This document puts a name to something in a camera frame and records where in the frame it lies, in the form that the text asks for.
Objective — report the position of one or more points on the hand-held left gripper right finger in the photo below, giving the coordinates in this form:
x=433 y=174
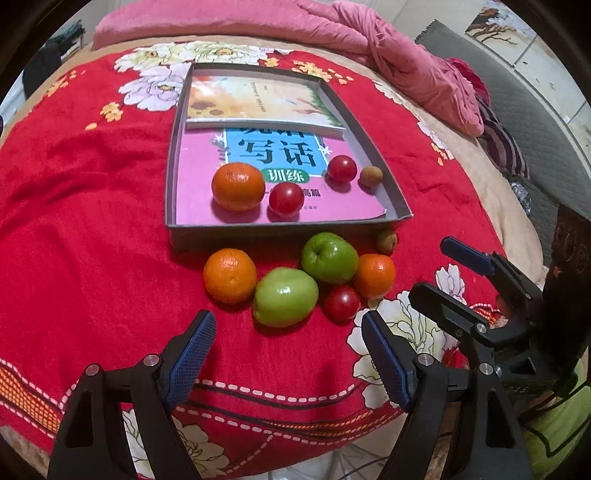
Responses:
x=385 y=360

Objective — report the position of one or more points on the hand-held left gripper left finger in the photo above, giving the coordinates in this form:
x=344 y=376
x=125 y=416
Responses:
x=191 y=355

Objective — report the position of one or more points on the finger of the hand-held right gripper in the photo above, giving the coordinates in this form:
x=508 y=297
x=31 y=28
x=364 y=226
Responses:
x=466 y=256
x=448 y=309

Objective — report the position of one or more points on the red tomato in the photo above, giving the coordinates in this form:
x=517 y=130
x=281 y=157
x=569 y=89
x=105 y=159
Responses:
x=341 y=168
x=286 y=198
x=341 y=303

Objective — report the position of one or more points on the orange mandarin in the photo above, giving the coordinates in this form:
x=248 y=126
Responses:
x=377 y=275
x=238 y=187
x=230 y=275

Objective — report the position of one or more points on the small brown longan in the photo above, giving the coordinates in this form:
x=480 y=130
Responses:
x=386 y=241
x=370 y=176

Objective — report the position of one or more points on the green apple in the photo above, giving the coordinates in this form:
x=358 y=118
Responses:
x=286 y=297
x=329 y=257

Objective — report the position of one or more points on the grey cardboard box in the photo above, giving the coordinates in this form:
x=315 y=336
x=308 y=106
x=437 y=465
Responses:
x=231 y=235

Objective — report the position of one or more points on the crumpled silver foil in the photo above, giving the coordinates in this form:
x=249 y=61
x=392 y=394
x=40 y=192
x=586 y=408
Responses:
x=521 y=196

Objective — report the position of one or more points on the person's green clothing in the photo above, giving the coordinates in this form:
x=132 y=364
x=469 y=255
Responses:
x=563 y=429

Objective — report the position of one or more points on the striped cloth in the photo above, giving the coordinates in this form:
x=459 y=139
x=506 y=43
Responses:
x=503 y=143

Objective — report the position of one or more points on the grey quilted mat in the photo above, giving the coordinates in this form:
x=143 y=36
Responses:
x=545 y=138

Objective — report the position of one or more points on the pink book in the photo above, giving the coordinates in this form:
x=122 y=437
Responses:
x=198 y=184

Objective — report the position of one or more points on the dark red cloth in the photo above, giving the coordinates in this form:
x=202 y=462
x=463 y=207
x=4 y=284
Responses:
x=466 y=78

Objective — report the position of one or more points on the red floral blanket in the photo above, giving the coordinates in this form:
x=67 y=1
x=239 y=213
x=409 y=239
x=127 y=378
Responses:
x=92 y=207

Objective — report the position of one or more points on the sunflower cover book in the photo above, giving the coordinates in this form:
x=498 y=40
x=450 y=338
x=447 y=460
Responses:
x=258 y=99

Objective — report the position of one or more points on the black garment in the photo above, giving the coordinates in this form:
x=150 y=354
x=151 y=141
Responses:
x=44 y=64

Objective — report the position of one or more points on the pink quilt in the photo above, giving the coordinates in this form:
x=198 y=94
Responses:
x=231 y=23

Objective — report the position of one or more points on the pile of folded clothes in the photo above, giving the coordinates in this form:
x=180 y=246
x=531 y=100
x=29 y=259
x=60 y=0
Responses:
x=69 y=34

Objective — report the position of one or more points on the tree print wall picture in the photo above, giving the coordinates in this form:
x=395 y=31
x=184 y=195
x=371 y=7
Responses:
x=498 y=25

